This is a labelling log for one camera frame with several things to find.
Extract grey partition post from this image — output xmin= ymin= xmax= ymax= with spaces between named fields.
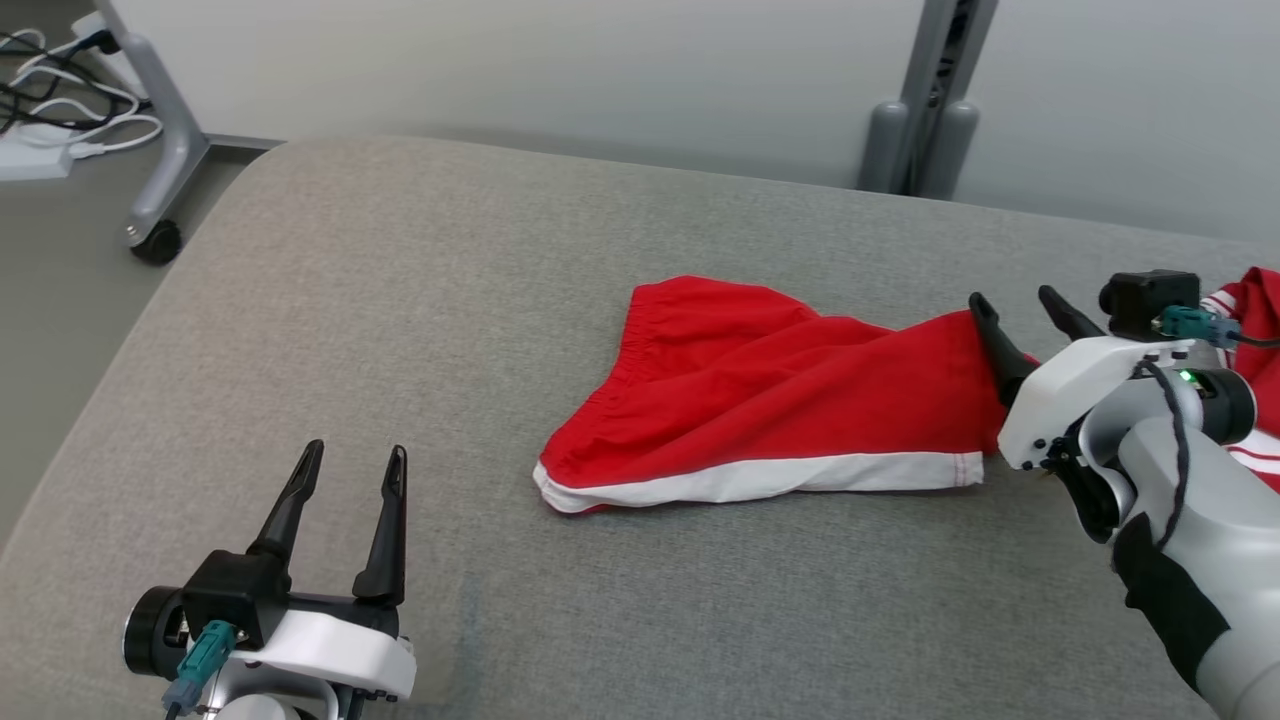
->
xmin=858 ymin=0 xmax=1001 ymax=201

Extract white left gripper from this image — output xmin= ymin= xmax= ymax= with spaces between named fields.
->
xmin=247 ymin=439 xmax=417 ymax=720

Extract teal camera connector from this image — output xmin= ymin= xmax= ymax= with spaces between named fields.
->
xmin=1160 ymin=306 xmax=1244 ymax=352
xmin=162 ymin=620 xmax=241 ymax=713

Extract white floor cable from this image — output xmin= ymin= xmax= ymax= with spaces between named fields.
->
xmin=0 ymin=28 xmax=167 ymax=162

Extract white power strip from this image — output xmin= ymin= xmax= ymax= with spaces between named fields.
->
xmin=0 ymin=130 xmax=77 ymax=182

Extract teal left camera connector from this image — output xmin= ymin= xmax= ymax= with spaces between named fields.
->
xmin=162 ymin=620 xmax=241 ymax=713

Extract grey partition leg with caster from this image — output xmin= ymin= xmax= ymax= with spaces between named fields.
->
xmin=93 ymin=0 xmax=212 ymax=267

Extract black floor cable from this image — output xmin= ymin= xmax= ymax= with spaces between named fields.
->
xmin=0 ymin=28 xmax=126 ymax=137

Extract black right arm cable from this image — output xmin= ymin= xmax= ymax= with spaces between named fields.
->
xmin=1130 ymin=328 xmax=1280 ymax=526

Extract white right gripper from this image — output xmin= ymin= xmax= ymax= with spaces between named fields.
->
xmin=968 ymin=285 xmax=1203 ymax=472

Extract red shorts white hem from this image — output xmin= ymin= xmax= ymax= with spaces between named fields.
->
xmin=532 ymin=276 xmax=1037 ymax=517

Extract teal right camera connector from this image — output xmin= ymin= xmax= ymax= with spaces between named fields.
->
xmin=1160 ymin=306 xmax=1244 ymax=352

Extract red printed jersey white sleeves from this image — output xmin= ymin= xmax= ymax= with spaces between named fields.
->
xmin=1198 ymin=266 xmax=1280 ymax=496

